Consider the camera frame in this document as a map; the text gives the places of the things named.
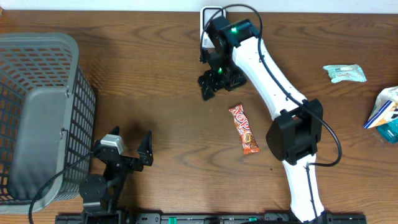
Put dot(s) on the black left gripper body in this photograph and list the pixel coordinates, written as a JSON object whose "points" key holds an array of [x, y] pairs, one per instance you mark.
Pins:
{"points": [[111, 173]]}

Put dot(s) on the red chocolate bar wrapper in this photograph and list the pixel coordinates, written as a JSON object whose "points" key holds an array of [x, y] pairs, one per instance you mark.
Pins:
{"points": [[242, 125]]}

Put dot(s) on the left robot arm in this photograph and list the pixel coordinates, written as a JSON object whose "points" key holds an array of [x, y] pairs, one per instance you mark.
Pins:
{"points": [[100, 193]]}

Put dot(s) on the mint green wipes packet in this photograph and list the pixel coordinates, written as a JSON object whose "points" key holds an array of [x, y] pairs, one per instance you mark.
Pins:
{"points": [[339, 73]]}

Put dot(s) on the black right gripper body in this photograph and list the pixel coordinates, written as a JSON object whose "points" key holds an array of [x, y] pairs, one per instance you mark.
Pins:
{"points": [[227, 75]]}

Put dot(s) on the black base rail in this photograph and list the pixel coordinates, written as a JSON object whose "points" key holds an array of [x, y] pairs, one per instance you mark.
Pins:
{"points": [[155, 218]]}

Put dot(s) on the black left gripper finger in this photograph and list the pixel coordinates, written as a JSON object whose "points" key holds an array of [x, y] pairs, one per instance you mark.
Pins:
{"points": [[145, 149], [115, 131]]}

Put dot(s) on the grey plastic mesh basket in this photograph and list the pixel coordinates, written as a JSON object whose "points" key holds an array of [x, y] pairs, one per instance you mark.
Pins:
{"points": [[47, 119]]}

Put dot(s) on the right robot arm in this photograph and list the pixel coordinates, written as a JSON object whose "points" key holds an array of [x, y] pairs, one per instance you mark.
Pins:
{"points": [[236, 53]]}

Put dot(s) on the teal mouthwash bottle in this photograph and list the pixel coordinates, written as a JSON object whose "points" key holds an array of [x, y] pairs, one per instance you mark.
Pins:
{"points": [[389, 131]]}

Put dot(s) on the yellow snack chip bag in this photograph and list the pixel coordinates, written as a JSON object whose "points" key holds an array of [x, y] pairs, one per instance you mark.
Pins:
{"points": [[385, 108]]}

